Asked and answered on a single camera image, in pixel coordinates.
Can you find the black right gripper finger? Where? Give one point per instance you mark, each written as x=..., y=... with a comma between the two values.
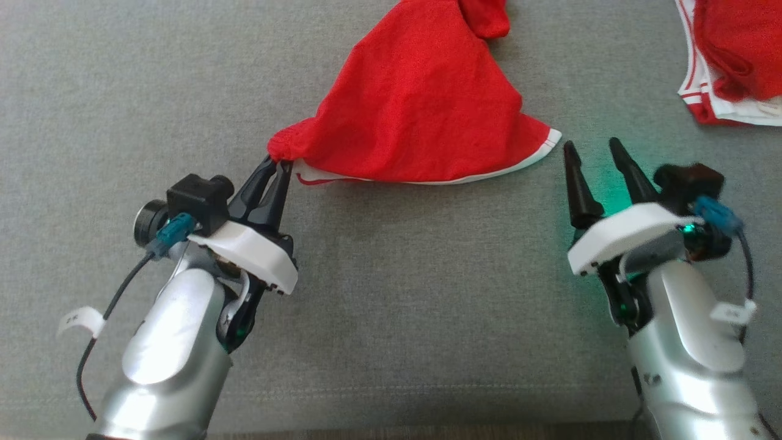
x=635, y=177
x=580, y=189

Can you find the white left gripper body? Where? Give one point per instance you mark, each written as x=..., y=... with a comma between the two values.
x=256, y=253

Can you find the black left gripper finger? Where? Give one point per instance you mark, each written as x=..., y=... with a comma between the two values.
x=253, y=186
x=275, y=198

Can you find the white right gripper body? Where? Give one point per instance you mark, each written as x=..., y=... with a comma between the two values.
x=623, y=238

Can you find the red white basketball jersey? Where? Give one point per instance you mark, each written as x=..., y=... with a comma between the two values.
x=733, y=55

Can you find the red white-trimmed shorts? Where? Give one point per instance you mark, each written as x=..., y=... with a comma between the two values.
x=415, y=104

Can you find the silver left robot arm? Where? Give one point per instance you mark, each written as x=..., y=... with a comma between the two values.
x=171, y=342

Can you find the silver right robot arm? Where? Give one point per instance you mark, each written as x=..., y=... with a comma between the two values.
x=690, y=354

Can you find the grey sofa seat cushion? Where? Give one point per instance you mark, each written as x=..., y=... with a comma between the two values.
x=427, y=305

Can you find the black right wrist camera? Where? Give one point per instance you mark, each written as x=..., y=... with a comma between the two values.
x=687, y=183

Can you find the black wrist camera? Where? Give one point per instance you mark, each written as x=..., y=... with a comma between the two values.
x=198, y=201
x=687, y=183

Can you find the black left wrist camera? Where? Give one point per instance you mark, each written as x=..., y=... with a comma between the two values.
x=198, y=201

